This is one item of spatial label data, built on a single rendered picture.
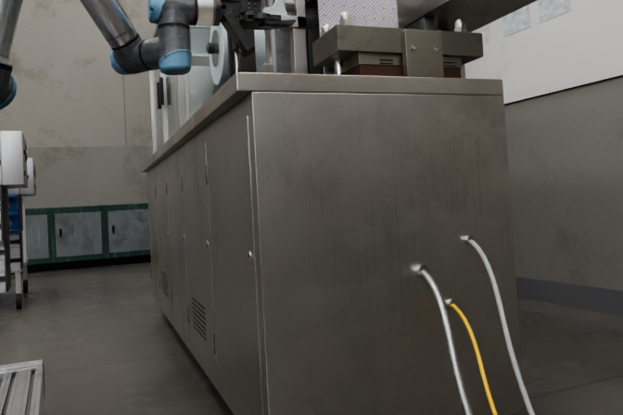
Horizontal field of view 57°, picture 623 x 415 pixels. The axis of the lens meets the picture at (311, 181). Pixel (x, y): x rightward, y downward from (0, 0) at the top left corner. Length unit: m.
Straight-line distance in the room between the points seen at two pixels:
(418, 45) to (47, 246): 6.09
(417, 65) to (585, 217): 2.00
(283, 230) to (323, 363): 0.29
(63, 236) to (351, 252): 6.04
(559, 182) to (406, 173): 2.10
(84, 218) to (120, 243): 0.50
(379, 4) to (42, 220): 5.88
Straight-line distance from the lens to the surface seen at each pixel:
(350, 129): 1.26
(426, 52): 1.44
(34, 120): 9.15
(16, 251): 1.57
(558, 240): 3.39
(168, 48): 1.42
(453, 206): 1.38
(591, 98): 3.23
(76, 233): 7.12
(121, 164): 9.11
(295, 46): 1.62
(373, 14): 1.65
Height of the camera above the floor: 0.63
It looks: 2 degrees up
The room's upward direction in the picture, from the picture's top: 3 degrees counter-clockwise
